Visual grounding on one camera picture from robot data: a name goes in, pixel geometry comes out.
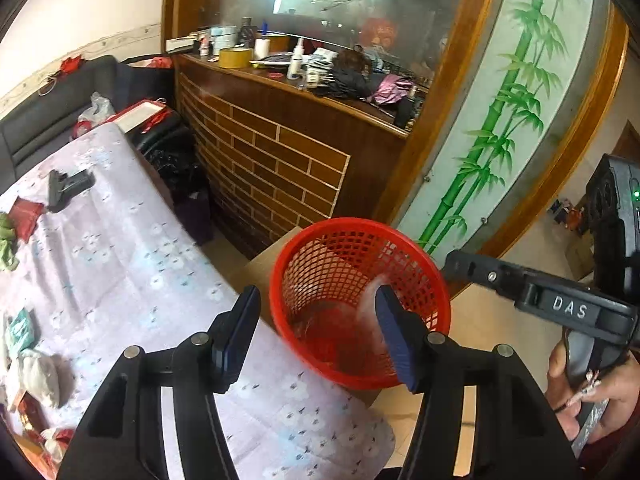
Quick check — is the red clear plastic wrapper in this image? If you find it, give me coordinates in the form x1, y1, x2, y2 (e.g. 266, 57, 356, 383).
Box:
291, 274, 388, 366

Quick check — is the person's right hand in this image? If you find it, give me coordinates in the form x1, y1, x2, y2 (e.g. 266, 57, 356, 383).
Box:
544, 341, 639, 443

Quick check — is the red purple wrapper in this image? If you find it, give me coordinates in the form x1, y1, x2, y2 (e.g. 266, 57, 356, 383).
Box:
11, 393, 74, 479

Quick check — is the teal tissue pack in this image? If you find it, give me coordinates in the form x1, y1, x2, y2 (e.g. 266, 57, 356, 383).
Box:
4, 308, 36, 356

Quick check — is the floral purple tablecloth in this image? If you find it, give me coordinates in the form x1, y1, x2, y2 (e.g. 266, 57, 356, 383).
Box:
1, 124, 395, 479

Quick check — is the green cloth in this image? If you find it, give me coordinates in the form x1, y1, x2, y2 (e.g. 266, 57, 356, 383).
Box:
0, 212, 20, 272

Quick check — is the red packet near cloth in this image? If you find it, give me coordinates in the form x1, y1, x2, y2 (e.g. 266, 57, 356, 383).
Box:
8, 197, 46, 243

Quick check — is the red plastic mesh basket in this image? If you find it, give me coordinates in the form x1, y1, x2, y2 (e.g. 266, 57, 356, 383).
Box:
269, 218, 451, 390

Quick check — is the bamboo painted glass panel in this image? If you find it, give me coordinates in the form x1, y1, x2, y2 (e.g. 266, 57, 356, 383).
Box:
397, 0, 608, 266

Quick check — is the wooden brick-pattern cabinet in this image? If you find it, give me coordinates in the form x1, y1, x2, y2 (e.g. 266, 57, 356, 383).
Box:
172, 54, 408, 258

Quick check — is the black leather sofa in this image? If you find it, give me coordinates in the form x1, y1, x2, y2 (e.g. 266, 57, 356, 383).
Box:
0, 55, 175, 191

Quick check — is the red white gift box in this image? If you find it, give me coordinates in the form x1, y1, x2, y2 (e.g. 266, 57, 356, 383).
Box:
106, 100, 167, 133

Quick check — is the clear plastic bag on sofa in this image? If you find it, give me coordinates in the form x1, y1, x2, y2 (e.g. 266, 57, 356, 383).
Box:
72, 92, 115, 139

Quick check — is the white spray bottle on cabinet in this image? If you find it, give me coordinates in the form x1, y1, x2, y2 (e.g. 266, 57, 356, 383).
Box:
286, 37, 304, 80

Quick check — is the yellow tape roll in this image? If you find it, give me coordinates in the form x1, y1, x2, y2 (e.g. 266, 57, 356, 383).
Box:
218, 47, 254, 70

